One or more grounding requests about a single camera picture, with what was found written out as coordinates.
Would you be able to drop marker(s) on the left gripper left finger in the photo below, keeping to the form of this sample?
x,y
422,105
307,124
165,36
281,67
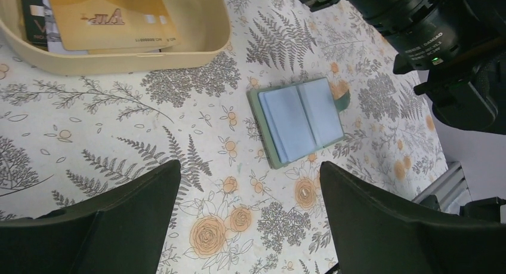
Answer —
x,y
119,231

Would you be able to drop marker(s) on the green card holder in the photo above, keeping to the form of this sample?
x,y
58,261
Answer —
x,y
298,119

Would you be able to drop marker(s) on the beige oval tray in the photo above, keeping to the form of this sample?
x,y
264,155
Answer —
x,y
203,26

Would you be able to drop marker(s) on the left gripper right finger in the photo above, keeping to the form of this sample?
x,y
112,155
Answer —
x,y
375,231

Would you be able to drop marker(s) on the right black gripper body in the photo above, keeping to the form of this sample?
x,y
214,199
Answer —
x,y
432,34

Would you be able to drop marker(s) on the floral table mat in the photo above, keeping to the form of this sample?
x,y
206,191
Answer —
x,y
65,139

